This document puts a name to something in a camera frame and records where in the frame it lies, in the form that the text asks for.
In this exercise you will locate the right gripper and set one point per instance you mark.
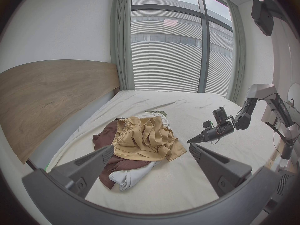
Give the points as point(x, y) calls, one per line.
point(216, 133)

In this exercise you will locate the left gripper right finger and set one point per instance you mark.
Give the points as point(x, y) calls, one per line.
point(218, 170)

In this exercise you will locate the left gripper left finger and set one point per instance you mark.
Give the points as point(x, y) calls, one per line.
point(86, 170)

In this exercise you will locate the tan shorts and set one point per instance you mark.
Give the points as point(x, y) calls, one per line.
point(145, 137)

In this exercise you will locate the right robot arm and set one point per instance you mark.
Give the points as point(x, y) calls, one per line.
point(243, 119)

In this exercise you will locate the bed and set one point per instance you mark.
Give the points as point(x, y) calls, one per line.
point(164, 106)

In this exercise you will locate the brown garment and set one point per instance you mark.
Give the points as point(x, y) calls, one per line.
point(105, 135)

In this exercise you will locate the pale grey garment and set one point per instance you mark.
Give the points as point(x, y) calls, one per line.
point(131, 177)

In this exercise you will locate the white garment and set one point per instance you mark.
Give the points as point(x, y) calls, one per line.
point(165, 121)

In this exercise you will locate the olive green garment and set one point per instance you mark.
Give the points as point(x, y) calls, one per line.
point(157, 112)

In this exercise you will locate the grey-green curtain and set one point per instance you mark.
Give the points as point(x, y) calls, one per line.
point(238, 55)
point(121, 43)

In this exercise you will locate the window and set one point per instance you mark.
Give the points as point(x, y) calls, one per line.
point(164, 55)

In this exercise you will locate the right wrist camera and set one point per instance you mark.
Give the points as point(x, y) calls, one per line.
point(207, 124)

